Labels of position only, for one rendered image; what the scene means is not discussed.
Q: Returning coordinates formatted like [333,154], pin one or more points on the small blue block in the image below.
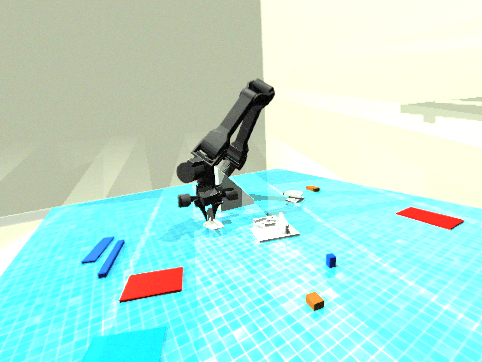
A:
[330,260]

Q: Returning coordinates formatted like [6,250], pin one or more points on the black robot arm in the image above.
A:
[216,144]

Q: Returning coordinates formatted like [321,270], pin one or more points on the cyan flat plate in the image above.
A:
[135,346]

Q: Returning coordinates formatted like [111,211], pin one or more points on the red flat plate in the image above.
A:
[433,218]
[152,284]

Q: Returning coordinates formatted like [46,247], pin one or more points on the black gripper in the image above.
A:
[184,200]

